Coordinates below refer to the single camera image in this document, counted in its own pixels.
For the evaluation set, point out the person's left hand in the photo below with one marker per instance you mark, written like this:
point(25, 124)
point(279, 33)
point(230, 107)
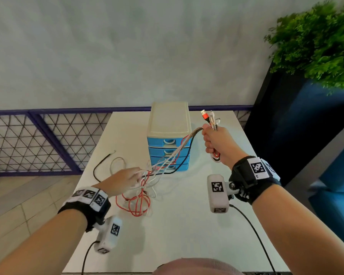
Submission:
point(120, 181)

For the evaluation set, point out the person's right hand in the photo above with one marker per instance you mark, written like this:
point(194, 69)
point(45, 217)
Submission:
point(223, 146)

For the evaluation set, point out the blue plastic drawer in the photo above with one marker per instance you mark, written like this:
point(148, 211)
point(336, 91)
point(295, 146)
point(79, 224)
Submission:
point(157, 160)
point(185, 168)
point(156, 142)
point(156, 152)

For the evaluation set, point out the white drawer cabinet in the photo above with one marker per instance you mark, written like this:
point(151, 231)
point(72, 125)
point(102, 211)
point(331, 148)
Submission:
point(167, 117)

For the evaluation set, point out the person's right forearm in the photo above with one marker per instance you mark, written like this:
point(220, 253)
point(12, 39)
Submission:
point(304, 234)

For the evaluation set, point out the person's left forearm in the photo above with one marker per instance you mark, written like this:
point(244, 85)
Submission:
point(37, 246)

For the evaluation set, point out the person's pink shirt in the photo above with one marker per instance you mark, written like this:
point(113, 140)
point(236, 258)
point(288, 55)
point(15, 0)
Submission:
point(197, 268)

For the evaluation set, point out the black planter box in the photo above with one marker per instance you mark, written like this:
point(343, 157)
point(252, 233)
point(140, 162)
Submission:
point(281, 126)

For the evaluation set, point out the white table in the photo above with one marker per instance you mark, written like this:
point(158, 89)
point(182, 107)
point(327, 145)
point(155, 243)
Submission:
point(189, 240)

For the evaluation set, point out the green artificial plant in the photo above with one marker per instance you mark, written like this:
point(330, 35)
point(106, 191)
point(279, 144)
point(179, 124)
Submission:
point(315, 45)

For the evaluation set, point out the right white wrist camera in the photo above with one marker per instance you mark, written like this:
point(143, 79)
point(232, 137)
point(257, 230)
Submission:
point(218, 203)

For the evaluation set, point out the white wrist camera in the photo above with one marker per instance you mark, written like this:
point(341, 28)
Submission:
point(218, 203)
point(106, 243)

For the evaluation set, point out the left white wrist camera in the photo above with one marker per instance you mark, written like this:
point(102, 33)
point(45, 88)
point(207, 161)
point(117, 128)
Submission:
point(106, 243)

